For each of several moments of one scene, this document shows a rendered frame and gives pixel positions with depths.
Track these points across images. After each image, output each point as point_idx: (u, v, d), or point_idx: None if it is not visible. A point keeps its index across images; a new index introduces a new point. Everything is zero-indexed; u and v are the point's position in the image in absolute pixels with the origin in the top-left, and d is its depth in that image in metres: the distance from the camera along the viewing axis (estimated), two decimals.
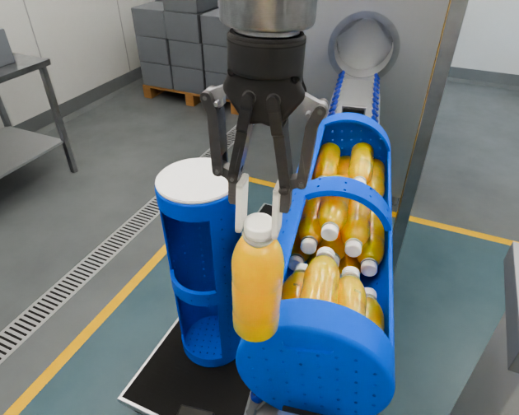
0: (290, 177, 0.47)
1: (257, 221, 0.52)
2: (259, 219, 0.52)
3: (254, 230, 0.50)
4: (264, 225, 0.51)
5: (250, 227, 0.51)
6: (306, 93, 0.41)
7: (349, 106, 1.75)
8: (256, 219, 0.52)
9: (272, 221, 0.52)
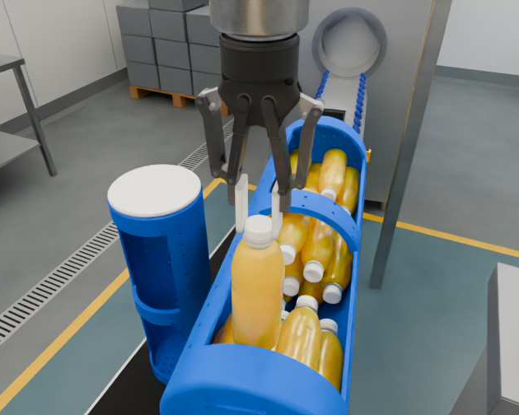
0: (288, 177, 0.47)
1: None
2: None
3: None
4: None
5: None
6: (301, 94, 0.41)
7: (328, 108, 1.63)
8: None
9: None
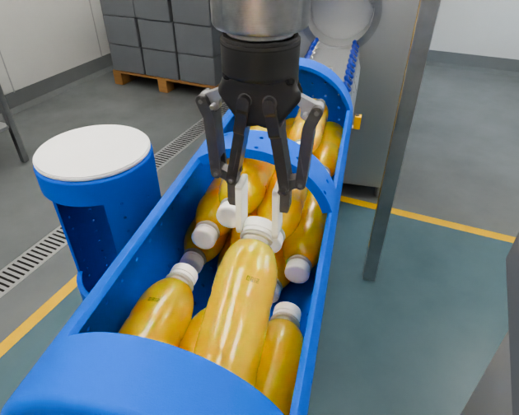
0: (289, 177, 0.47)
1: None
2: None
3: None
4: None
5: None
6: (301, 94, 0.41)
7: None
8: None
9: None
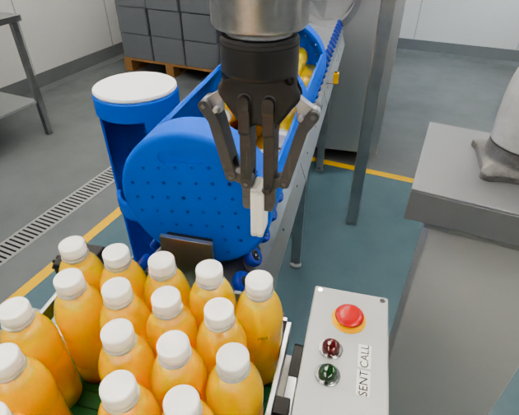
0: (273, 176, 0.47)
1: (164, 295, 0.55)
2: (165, 293, 0.55)
3: (158, 305, 0.54)
4: (169, 299, 0.55)
5: (156, 302, 0.54)
6: (301, 96, 0.41)
7: None
8: (163, 293, 0.55)
9: (177, 295, 0.55)
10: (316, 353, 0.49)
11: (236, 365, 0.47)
